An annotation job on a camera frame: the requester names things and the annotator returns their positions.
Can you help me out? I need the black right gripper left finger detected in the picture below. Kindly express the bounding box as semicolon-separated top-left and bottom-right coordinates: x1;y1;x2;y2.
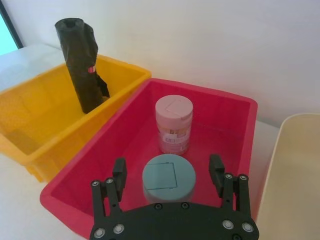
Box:
90;157;127;227

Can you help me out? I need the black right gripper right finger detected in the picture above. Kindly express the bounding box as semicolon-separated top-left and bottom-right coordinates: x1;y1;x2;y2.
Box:
208;154;252;221

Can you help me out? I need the blue lidded wipes canister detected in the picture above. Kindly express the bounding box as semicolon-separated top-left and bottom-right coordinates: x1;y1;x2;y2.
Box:
142;153;197;205

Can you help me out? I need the cream plastic bin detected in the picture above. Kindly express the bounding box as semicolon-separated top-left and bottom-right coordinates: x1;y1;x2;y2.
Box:
256;113;320;240

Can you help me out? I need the red plastic bin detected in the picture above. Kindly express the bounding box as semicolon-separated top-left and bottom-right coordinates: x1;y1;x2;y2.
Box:
39;77;259;237

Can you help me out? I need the pink lidded wipes canister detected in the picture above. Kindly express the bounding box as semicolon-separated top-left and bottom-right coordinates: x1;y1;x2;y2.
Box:
155;94;195;155

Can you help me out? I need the yellow plastic bin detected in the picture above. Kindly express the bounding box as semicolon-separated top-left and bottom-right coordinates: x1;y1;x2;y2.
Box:
0;55;152;183

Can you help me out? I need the black garbage bag roll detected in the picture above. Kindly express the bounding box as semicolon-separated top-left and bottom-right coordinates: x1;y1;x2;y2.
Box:
54;17;111;114

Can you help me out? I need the dark framed window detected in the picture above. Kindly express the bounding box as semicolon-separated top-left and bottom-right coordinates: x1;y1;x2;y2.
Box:
0;0;24;56

